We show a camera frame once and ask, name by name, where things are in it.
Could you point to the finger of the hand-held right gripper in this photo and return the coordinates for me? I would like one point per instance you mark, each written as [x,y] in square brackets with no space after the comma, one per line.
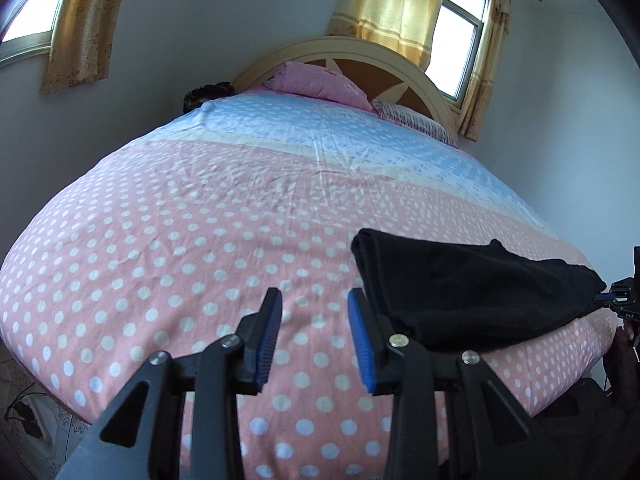
[622,300]

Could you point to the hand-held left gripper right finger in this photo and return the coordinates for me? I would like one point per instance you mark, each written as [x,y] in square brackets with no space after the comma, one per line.
[361,340]

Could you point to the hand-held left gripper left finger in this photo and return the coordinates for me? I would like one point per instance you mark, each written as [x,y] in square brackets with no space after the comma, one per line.
[265,345]

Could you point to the black pants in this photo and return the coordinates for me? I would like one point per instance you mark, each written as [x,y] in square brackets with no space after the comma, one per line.
[475,290]

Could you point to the person's right hand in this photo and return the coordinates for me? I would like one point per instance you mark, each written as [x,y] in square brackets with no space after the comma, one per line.
[626,342]

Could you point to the person's dark clothing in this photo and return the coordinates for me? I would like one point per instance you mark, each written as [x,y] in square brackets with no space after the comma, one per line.
[590,425]

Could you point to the polka dot bed sheet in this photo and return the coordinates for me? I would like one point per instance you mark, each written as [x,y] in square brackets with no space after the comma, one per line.
[200,220]

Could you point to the striped pillow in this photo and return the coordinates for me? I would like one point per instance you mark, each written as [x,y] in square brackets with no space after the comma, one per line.
[415,120]

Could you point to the yellow patterned curtain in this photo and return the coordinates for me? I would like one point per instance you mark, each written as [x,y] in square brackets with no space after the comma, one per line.
[487,60]
[390,5]
[85,25]

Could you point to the dark cloth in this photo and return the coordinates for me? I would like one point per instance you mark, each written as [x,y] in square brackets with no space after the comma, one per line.
[205,96]

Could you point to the pink pillow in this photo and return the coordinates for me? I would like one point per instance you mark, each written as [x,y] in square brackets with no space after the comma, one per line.
[320,82]

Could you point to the cream wooden headboard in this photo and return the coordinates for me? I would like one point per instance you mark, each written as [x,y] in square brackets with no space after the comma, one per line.
[400,67]

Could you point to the window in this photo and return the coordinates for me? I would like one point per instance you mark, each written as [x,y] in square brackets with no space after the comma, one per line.
[462,40]
[35,10]

